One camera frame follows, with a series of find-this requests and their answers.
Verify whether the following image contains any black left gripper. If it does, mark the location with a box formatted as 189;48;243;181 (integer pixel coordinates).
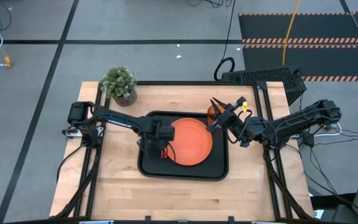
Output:
137;118;171;159

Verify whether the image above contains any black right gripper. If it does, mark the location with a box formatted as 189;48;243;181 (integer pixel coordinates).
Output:
206;96;250;139

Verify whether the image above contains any orange faceted plastic cup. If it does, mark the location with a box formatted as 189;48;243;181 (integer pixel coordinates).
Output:
206;104;227;126

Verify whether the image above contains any orange round plate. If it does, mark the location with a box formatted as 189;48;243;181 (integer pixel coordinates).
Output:
165;117;213;167

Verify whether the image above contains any black rectangular tray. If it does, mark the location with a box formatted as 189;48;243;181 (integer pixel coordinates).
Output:
137;111;229;182

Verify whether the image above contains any black perforated computer tower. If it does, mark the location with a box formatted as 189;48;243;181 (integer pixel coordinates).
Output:
221;67;308;106

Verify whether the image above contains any small potted green plant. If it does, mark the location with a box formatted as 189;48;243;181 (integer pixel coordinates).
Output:
100;65;138;108

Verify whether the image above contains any black power adapter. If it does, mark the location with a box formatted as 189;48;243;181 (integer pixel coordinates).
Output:
302;132;315;148

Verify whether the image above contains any black hazard-striped floor mat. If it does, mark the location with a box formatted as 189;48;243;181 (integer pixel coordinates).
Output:
238;11;358;83

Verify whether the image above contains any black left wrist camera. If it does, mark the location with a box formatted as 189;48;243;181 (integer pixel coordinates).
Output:
159;125;176;142

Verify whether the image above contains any black aluminium rail frame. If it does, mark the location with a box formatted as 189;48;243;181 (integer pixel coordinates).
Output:
50;80;315;222

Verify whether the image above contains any black hanging cable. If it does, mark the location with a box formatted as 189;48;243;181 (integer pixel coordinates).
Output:
213;0;237;82

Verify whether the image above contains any thick yellow hanging cable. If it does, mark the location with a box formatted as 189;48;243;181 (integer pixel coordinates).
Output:
282;0;301;67

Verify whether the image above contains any white cable loop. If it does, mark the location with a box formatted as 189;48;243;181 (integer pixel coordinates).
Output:
314;123;343;138

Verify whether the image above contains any white floor cable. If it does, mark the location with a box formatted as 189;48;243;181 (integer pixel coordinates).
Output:
0;27;12;68

